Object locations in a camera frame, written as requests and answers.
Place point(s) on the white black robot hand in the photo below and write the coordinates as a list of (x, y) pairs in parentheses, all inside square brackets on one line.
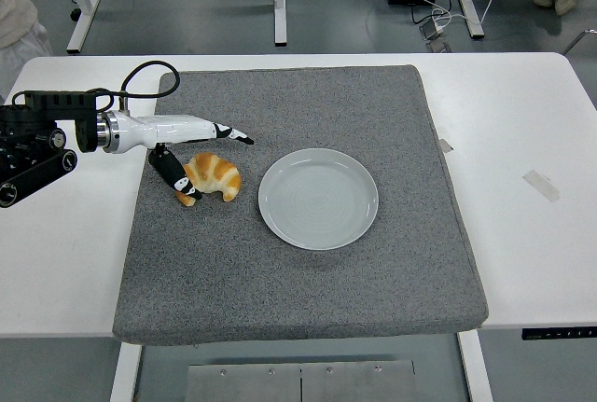
[(158, 129)]

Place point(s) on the black table control panel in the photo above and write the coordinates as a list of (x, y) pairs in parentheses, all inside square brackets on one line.
[(559, 333)]

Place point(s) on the grey fabric mat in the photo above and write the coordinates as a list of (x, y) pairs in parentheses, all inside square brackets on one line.
[(298, 290)]

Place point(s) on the person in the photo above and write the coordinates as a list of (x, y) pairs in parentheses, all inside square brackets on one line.
[(14, 15)]

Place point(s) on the pale grey round plate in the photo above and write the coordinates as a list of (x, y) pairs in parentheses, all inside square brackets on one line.
[(317, 199)]

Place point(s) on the clear tape strip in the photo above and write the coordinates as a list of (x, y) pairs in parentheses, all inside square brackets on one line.
[(541, 186)]

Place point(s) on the grey metal plate with screws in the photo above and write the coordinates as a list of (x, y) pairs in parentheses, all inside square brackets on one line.
[(326, 383)]

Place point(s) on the grey foot pedal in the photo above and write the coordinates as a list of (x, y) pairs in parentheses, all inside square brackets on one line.
[(431, 30)]

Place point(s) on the grey chair leg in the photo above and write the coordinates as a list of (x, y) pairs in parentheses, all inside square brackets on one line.
[(578, 39)]

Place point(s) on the golden croissant bread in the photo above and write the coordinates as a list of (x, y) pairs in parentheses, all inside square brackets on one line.
[(219, 176)]

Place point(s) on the small grey mat tag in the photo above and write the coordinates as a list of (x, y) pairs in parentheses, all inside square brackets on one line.
[(446, 145)]

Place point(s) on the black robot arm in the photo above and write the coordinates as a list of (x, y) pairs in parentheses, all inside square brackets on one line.
[(28, 141)]

